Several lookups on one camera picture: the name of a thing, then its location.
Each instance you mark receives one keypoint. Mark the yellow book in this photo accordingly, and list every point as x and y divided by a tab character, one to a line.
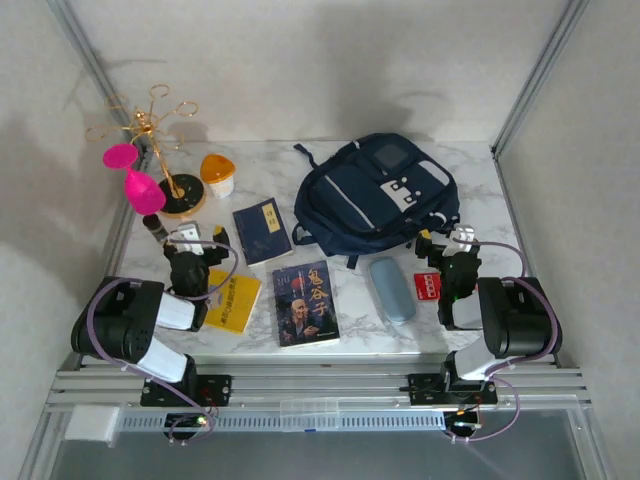
235	305

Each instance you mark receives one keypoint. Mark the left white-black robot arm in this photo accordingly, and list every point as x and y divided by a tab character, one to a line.
125	330

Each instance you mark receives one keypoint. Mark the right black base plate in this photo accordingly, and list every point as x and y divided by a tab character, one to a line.
425	390

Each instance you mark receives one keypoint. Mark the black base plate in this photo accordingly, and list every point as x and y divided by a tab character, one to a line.
220	387
425	390

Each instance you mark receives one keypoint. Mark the small dark bottle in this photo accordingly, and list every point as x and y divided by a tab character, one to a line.
156	230

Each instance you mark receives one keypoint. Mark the aluminium frame post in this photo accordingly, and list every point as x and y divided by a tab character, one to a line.
550	50
87	50

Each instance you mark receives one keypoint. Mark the orange lid pudding cup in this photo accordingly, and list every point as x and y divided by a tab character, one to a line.
217	170

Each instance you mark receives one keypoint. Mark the small navy blue book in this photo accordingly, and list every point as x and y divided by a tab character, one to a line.
260	235

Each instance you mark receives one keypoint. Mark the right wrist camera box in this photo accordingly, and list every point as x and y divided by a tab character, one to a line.
465	235

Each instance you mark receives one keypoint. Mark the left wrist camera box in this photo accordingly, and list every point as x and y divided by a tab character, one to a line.
189	234

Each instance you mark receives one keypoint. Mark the blue-grey glasses case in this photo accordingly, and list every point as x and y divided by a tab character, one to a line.
392	292

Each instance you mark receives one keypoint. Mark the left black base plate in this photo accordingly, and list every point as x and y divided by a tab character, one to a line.
220	387

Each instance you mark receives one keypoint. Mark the aluminium mounting rail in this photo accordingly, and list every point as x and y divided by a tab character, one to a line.
325	385

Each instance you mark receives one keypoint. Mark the pink plastic wine glass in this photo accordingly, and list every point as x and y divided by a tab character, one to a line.
142	192

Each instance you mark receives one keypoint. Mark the navy blue backpack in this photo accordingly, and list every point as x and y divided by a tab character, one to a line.
350	200

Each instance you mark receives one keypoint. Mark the small LED circuit board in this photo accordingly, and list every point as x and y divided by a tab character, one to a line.
187	423
465	425

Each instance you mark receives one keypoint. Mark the red card packet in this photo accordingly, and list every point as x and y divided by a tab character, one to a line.
426	289

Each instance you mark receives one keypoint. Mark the white foam block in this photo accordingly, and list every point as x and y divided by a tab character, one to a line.
92	424

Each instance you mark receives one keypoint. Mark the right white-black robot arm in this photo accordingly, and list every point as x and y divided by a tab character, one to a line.
515	325

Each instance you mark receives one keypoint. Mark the clear plastic box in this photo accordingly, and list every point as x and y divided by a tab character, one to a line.
310	412

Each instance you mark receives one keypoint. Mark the dark portrait cover book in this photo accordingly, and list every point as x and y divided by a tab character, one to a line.
305	310

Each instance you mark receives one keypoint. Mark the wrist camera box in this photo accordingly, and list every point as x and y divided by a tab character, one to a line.
189	234
465	235

